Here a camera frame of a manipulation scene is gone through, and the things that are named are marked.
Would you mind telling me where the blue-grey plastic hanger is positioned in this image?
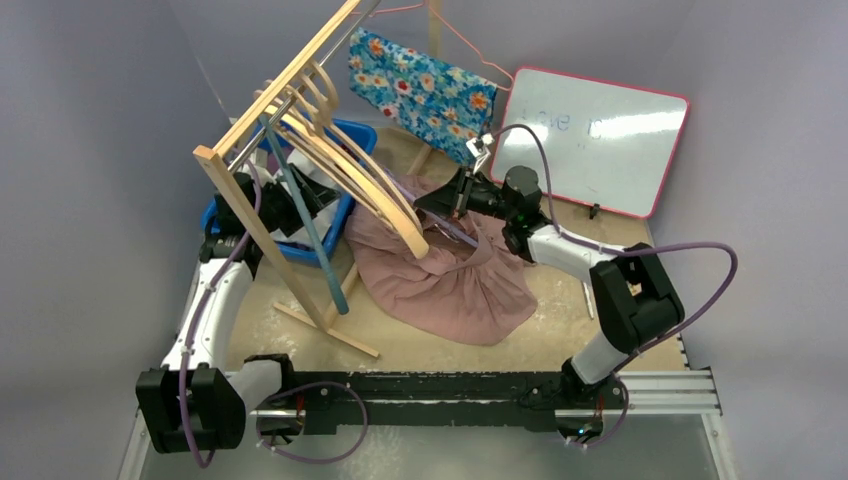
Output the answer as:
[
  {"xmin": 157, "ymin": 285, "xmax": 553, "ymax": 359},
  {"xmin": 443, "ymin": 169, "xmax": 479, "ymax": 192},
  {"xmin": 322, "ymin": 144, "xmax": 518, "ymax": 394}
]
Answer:
[{"xmin": 258, "ymin": 114, "xmax": 349, "ymax": 314}]

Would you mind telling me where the grey white t-shirt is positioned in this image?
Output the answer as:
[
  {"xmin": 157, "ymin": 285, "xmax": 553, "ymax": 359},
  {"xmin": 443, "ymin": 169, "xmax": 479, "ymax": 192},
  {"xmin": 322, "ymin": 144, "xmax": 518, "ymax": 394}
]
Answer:
[{"xmin": 262, "ymin": 150, "xmax": 341, "ymax": 248}]

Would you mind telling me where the blue floral cloth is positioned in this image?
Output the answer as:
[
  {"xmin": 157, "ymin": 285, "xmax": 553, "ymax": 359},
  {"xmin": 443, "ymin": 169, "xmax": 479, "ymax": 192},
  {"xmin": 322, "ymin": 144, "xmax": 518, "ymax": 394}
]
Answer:
[{"xmin": 348, "ymin": 28, "xmax": 498, "ymax": 166}]

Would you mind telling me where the pink garment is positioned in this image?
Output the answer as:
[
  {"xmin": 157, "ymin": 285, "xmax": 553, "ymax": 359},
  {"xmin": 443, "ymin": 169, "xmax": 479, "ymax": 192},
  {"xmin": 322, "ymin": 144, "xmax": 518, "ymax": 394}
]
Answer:
[{"xmin": 344, "ymin": 206, "xmax": 537, "ymax": 346}]

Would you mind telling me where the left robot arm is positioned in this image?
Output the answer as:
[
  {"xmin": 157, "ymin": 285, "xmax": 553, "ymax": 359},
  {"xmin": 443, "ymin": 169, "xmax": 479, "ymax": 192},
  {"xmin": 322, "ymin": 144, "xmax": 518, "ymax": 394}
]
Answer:
[{"xmin": 135, "ymin": 193, "xmax": 298, "ymax": 455}]

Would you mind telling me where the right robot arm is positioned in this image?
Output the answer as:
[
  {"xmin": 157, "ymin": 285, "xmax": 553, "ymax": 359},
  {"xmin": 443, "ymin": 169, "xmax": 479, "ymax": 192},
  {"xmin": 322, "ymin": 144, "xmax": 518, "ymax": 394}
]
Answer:
[{"xmin": 414, "ymin": 166, "xmax": 684, "ymax": 407}]

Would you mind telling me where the blue plastic bin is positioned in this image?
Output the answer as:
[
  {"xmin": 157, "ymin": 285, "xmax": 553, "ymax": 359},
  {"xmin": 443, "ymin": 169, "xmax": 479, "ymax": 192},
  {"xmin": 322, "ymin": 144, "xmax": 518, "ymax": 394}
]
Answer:
[{"xmin": 200, "ymin": 115, "xmax": 379, "ymax": 270}]

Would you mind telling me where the wooden clothes rack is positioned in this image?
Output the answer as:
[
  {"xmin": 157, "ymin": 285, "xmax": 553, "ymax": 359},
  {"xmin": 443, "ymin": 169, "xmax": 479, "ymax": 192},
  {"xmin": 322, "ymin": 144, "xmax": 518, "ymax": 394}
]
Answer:
[{"xmin": 193, "ymin": 0, "xmax": 445, "ymax": 359}]

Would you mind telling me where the silver pen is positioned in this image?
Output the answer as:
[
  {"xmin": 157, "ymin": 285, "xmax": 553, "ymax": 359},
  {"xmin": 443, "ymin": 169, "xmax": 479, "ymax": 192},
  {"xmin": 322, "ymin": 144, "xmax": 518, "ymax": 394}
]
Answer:
[{"xmin": 581, "ymin": 282, "xmax": 595, "ymax": 319}]

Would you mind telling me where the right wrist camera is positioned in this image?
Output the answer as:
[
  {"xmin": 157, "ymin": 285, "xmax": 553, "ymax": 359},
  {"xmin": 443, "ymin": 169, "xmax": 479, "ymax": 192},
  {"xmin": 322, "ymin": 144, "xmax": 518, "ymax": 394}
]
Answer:
[{"xmin": 466, "ymin": 133, "xmax": 495, "ymax": 174}]

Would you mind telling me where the whiteboard with pink frame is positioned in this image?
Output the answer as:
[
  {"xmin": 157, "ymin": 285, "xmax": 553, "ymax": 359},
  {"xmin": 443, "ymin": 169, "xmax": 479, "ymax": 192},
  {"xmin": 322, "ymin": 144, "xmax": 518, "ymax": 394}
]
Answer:
[{"xmin": 490, "ymin": 67, "xmax": 690, "ymax": 219}]

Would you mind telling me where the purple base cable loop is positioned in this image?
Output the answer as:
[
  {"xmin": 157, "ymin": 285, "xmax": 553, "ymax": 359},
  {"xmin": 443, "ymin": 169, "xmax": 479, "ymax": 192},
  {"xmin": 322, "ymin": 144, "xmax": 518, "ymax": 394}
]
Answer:
[{"xmin": 254, "ymin": 381, "xmax": 370, "ymax": 466}]

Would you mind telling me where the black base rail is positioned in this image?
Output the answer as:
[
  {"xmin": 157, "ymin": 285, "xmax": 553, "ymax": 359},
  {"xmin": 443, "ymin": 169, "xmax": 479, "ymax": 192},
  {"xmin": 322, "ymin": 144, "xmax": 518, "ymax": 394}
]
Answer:
[{"xmin": 142, "ymin": 367, "xmax": 723, "ymax": 439}]

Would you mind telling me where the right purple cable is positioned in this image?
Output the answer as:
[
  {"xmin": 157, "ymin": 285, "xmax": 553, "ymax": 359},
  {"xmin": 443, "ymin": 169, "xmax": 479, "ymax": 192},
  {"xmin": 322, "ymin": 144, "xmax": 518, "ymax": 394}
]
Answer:
[{"xmin": 486, "ymin": 123, "xmax": 740, "ymax": 379}]

